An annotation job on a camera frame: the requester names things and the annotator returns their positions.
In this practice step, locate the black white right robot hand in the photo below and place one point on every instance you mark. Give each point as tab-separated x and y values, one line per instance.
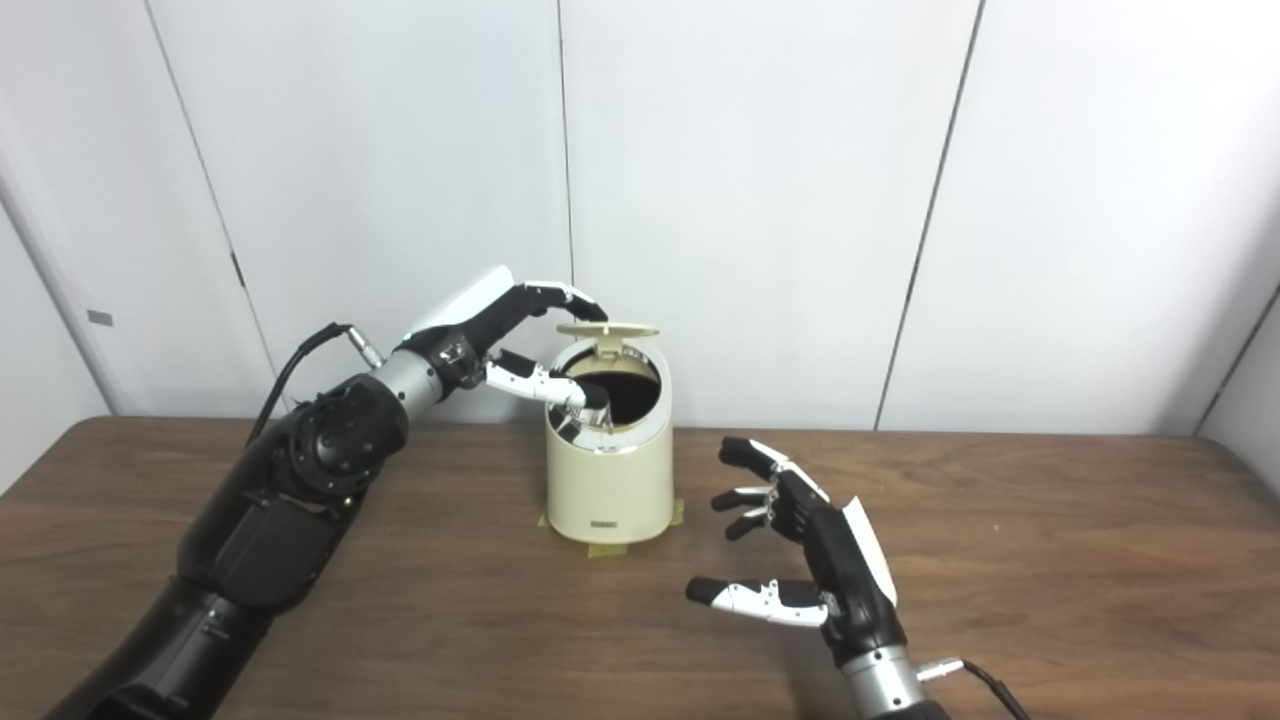
850	580

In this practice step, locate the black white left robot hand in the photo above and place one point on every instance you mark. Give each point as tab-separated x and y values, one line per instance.
470	320

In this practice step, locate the cream round bin lid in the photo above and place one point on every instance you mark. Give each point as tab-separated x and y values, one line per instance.
610	329

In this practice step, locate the cream-colored round bin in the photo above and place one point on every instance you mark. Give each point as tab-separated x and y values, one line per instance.
610	490

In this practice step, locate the black wall panel hinge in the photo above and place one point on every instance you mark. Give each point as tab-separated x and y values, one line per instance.
238	270

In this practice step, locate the small grey wall label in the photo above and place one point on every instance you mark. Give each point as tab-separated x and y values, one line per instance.
99	317

